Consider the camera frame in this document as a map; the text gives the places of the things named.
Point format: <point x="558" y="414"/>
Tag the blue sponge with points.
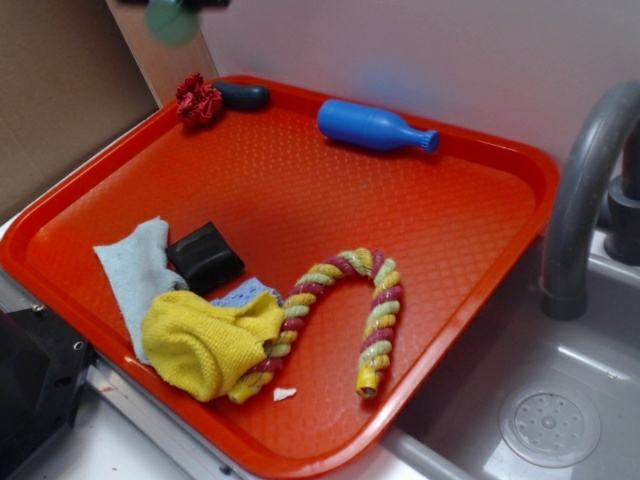
<point x="245" y="293"/>

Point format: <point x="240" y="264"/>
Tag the sink drain strainer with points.
<point x="550" y="425"/>

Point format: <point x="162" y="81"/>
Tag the dark brown square block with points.
<point x="204" y="259"/>

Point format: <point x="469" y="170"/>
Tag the red plastic tray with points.
<point x="285" y="198"/>

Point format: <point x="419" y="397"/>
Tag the grey toy faucet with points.
<point x="603" y="166"/>

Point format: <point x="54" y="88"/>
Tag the green ball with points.
<point x="171" y="22"/>

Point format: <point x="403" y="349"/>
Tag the blue plastic bottle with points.
<point x="372" y="128"/>

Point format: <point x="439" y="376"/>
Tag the black toy eggplant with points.
<point x="242" y="97"/>

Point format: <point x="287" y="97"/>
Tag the yellow knitted cloth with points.
<point x="204" y="349"/>

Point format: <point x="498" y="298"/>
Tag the multicolour twisted rope toy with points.
<point x="357" y="290"/>

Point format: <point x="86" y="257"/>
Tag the grey toy sink basin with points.
<point x="450" y="428"/>

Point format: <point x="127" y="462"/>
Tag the small white paper scrap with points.
<point x="280" y="394"/>

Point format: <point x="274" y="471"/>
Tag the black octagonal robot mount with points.
<point x="44" y="363"/>

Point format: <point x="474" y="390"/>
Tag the crumpled red paper ball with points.
<point x="197" y="103"/>

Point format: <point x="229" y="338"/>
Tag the cardboard panel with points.
<point x="75" y="75"/>

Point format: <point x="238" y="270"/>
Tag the light green cloth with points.
<point x="137" y="270"/>

